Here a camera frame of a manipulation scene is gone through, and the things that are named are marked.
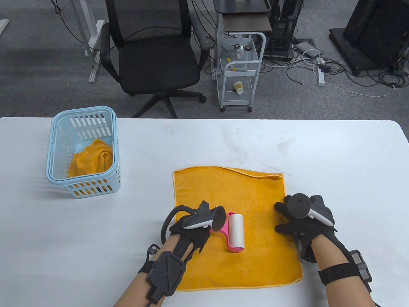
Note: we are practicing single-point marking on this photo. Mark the white desk leg frame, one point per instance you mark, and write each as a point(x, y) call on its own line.
point(96, 48)

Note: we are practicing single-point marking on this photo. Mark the person's left forearm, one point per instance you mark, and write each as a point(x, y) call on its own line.
point(137, 287)

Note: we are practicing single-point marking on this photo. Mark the yellow paper cup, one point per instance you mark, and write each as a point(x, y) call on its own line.
point(238, 87)

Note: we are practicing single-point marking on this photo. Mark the large black display stand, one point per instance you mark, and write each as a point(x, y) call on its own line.
point(374, 32)

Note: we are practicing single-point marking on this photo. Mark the black computer tower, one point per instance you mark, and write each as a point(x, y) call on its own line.
point(284, 28)

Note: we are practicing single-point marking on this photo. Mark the grey left hand controller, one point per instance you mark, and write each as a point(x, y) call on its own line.
point(199, 220)

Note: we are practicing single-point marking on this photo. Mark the white desk foot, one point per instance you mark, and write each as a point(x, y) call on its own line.
point(3, 27)

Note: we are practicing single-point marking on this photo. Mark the pink lint roller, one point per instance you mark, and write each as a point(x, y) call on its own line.
point(236, 230)

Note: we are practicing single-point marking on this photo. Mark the person's left hand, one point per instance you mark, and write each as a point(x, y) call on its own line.
point(196, 235)

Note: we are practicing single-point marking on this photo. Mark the light blue plastic basket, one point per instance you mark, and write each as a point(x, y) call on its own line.
point(52, 174)

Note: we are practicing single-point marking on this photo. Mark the black plug adapter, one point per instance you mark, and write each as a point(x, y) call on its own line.
point(325, 68)

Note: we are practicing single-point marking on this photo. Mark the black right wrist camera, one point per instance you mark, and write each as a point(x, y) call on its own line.
point(359, 265)

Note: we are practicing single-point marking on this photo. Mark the grey right hand controller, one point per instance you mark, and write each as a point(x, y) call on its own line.
point(298, 206)

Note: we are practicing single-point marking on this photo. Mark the grey hand controller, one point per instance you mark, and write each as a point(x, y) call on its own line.
point(298, 206)
point(199, 220)

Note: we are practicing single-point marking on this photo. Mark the brown shelf board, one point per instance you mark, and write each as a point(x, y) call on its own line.
point(246, 23)

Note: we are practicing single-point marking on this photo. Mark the black mesh office chair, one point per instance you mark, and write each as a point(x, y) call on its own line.
point(159, 64)

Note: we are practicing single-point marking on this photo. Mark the black tray shelf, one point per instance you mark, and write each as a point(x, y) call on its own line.
point(239, 5)

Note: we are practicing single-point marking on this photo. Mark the white power strip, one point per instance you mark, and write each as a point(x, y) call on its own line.
point(321, 78)

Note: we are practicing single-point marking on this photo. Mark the person's right forearm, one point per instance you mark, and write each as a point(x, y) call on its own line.
point(332, 255)

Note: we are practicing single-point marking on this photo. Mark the person's right hand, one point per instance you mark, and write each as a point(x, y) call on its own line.
point(310, 228)

